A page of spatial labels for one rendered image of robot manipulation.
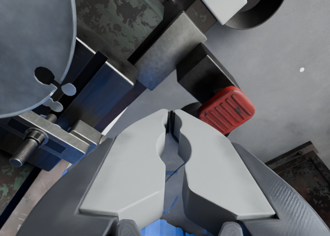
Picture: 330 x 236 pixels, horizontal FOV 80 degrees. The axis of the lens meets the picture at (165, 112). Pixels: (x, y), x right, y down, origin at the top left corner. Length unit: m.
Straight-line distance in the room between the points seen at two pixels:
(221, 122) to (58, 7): 0.23
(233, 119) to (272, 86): 0.96
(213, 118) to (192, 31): 0.15
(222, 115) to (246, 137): 1.14
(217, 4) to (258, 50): 0.78
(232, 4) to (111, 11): 0.19
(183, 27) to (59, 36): 0.19
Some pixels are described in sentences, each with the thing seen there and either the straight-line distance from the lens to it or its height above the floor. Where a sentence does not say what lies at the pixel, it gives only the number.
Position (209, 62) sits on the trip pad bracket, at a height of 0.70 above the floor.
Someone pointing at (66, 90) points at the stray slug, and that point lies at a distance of 0.35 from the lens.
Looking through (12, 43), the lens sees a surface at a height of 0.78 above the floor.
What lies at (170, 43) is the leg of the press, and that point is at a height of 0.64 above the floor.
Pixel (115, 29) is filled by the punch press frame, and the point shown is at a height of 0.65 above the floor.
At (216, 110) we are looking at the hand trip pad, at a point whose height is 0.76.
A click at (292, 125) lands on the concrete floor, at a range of 1.48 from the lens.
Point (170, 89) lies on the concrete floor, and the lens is 1.12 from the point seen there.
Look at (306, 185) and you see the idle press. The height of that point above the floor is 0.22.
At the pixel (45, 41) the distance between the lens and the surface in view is 0.24.
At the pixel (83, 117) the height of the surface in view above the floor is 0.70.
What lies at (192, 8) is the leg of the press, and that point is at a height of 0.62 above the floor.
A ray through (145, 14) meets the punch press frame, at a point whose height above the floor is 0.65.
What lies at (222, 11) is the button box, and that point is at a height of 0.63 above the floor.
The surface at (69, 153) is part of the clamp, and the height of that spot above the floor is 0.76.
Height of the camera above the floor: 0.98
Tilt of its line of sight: 55 degrees down
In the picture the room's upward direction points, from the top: 179 degrees counter-clockwise
